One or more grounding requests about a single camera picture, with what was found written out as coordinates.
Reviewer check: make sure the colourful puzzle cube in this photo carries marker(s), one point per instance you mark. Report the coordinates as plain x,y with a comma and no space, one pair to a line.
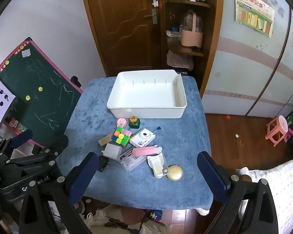
122,136

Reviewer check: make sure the pink tape dispenser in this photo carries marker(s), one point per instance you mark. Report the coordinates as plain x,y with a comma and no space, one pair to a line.
122,122

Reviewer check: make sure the clear labelled plastic box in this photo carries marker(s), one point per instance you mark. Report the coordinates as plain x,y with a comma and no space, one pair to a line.
133,160

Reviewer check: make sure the colourful floor toy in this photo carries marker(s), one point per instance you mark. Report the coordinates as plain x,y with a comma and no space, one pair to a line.
153,215

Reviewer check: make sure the white tissue packet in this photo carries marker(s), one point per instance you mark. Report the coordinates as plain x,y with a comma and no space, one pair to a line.
172,34

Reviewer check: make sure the pink basket with clear dome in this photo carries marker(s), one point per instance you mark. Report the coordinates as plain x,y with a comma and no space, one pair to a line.
190,37

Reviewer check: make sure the brown wooden door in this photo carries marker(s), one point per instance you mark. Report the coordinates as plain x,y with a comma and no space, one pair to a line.
122,29

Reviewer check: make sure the green chalkboard with pink frame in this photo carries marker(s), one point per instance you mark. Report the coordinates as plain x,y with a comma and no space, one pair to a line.
39,78

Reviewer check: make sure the white toy camera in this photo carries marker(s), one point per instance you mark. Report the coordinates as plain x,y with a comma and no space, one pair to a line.
142,137

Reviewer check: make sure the blue plush table cover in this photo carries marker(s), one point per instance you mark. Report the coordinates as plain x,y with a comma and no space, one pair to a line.
180,131

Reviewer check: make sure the white patterned quilt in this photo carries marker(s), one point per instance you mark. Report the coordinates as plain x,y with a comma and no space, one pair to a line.
285,187

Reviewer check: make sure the white plastic bin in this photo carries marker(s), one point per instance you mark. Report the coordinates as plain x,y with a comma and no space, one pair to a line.
146,95

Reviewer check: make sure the blue dart pin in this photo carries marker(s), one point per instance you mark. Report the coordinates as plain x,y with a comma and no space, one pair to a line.
156,128

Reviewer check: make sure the blue cup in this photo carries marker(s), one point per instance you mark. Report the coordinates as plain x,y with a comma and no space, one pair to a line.
175,28

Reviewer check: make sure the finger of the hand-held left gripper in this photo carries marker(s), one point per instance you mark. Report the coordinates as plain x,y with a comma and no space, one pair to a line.
56,145
22,137

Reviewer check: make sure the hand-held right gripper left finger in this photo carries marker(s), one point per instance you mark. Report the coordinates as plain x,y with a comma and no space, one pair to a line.
84,178

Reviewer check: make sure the gold round compact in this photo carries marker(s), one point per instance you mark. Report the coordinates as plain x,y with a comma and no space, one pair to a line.
175,173

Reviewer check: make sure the pale blue wardrobe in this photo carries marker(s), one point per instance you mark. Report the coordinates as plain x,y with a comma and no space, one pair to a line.
246,65

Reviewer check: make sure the small clear box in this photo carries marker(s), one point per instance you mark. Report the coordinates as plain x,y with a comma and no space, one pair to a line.
157,164

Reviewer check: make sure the black plug adapter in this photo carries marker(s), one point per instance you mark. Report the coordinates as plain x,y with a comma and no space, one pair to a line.
103,163

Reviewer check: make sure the black easel knob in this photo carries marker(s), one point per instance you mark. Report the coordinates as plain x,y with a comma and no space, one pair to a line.
75,81

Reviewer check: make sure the pink folded towel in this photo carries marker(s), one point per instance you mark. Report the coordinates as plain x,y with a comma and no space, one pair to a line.
179,59

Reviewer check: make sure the green bottle with gold cap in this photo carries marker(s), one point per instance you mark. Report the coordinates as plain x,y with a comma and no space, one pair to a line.
134,123

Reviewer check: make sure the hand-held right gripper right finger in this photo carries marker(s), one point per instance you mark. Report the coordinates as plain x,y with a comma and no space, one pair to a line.
212,178

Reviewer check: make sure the wall poster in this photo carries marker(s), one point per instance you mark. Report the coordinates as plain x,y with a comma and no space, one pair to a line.
255,12

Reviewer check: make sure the white dotted board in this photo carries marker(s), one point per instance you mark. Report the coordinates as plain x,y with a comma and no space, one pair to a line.
2,97

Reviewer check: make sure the white fringed mop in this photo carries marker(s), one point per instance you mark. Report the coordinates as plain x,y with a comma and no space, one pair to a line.
99,218

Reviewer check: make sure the white charger cube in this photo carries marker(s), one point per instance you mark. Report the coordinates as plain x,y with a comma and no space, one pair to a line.
111,151

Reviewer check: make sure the pink plastic stool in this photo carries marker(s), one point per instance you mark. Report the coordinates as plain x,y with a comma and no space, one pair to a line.
279,126

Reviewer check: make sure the pink pen case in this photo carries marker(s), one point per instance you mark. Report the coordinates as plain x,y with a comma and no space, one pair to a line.
144,151

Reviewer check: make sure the tan rectangular block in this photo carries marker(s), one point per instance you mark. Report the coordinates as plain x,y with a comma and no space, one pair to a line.
105,140

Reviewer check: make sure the wooden corner shelf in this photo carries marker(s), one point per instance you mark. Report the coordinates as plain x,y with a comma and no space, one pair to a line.
183,49

